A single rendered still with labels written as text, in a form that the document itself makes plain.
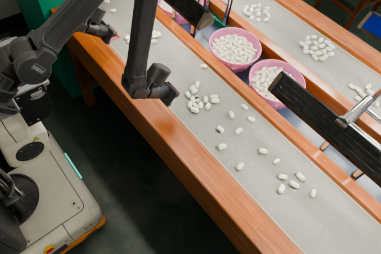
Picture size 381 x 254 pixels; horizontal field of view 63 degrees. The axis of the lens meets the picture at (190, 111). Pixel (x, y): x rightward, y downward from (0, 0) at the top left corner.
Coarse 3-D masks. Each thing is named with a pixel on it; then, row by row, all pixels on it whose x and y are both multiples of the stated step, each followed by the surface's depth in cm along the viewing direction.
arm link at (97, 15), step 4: (100, 8) 125; (96, 12) 124; (100, 12) 125; (104, 12) 126; (92, 16) 125; (96, 16) 125; (100, 16) 126; (96, 20) 126; (100, 20) 128; (84, 24) 123; (80, 28) 123; (84, 28) 124
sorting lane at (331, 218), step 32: (128, 0) 172; (128, 32) 157; (160, 32) 159; (192, 64) 148; (224, 96) 139; (192, 128) 128; (224, 128) 129; (256, 128) 131; (224, 160) 121; (256, 160) 122; (288, 160) 123; (256, 192) 115; (288, 192) 116; (320, 192) 117; (288, 224) 109; (320, 224) 110; (352, 224) 111
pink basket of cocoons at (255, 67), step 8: (256, 64) 149; (264, 64) 152; (272, 64) 153; (280, 64) 152; (288, 64) 150; (288, 72) 152; (296, 72) 149; (296, 80) 150; (304, 80) 145; (272, 104) 140; (280, 104) 139
